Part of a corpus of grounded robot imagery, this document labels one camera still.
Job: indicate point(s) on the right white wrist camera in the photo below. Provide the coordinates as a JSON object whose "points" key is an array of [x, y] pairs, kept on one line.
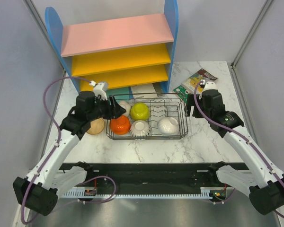
{"points": [[208, 85]]}

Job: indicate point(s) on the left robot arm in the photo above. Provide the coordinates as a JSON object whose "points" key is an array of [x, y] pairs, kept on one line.
{"points": [[40, 189]]}

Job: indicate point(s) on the green cover booklet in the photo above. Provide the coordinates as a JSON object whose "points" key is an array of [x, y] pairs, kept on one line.
{"points": [[182, 93]]}

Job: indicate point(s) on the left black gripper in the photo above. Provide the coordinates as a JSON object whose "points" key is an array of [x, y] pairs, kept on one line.
{"points": [[114, 111]]}

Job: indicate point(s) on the white cable duct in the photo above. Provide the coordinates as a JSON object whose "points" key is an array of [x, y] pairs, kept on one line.
{"points": [[82, 193]]}

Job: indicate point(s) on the orange bowl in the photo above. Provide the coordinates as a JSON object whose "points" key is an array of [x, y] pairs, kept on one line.
{"points": [[120, 126]]}

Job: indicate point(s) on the colourful wooden shelf unit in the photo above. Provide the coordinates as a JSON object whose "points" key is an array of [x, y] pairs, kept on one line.
{"points": [[124, 52]]}

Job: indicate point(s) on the white teal leaf bowl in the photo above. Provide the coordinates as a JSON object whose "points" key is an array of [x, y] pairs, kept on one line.
{"points": [[140, 129]]}

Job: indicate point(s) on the small plain white bowl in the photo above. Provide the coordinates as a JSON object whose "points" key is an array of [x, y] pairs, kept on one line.
{"points": [[126, 106]]}

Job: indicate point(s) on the teal folder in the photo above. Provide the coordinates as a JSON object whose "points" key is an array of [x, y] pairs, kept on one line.
{"points": [[124, 91]]}

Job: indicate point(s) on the lime green bowl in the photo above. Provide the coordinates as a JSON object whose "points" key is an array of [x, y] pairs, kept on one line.
{"points": [[139, 111]]}

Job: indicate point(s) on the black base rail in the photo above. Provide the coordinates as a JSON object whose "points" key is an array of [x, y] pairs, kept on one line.
{"points": [[150, 178]]}

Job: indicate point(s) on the beige bird pattern bowl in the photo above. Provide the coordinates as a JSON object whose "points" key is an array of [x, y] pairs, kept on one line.
{"points": [[96, 126]]}

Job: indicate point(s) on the white grey manual booklet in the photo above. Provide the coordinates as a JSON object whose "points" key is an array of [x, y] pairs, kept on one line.
{"points": [[146, 91]]}

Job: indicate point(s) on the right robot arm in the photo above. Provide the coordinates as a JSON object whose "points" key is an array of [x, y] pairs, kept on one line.
{"points": [[265, 185]]}

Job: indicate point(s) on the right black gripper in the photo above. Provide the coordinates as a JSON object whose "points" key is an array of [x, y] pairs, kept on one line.
{"points": [[190, 102]]}

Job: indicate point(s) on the grey wire dish rack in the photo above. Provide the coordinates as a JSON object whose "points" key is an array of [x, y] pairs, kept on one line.
{"points": [[165, 105]]}

